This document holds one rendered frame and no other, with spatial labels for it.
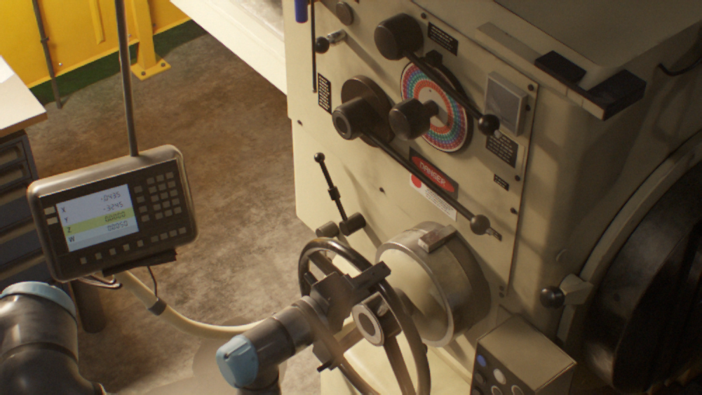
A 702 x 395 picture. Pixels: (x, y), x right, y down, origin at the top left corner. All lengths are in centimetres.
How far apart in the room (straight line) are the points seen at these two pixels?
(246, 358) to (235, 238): 230
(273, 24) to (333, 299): 129
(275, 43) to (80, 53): 189
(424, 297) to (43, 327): 73
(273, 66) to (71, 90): 195
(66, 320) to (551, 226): 79
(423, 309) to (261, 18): 118
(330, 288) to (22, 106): 160
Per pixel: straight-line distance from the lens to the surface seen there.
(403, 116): 183
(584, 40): 171
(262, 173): 426
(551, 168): 175
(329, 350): 176
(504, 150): 181
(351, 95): 208
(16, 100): 321
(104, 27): 465
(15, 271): 345
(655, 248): 196
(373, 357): 286
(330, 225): 242
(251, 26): 294
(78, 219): 239
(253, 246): 397
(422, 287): 200
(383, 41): 184
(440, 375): 284
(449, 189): 199
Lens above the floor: 285
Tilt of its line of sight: 44 degrees down
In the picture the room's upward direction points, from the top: straight up
